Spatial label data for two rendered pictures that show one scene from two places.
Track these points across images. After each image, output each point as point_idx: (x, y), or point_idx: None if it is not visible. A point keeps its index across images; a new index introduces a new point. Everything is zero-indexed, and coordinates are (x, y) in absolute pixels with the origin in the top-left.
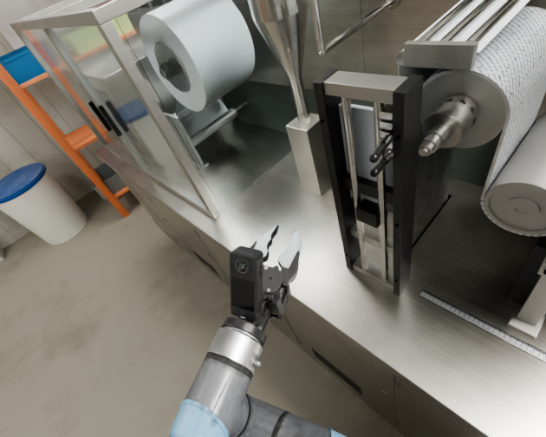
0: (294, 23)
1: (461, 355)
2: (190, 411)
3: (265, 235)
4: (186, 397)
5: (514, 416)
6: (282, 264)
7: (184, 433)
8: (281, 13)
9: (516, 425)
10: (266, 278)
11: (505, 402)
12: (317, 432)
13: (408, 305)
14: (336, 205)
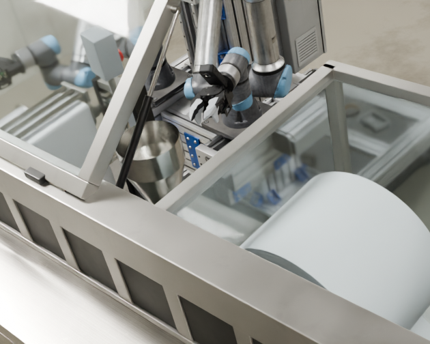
0: (145, 155)
1: (128, 191)
2: (235, 51)
3: (209, 108)
4: (240, 55)
5: (117, 172)
6: (199, 99)
7: (236, 47)
8: (151, 139)
9: (118, 169)
10: (207, 91)
11: (117, 176)
12: (197, 87)
13: None
14: None
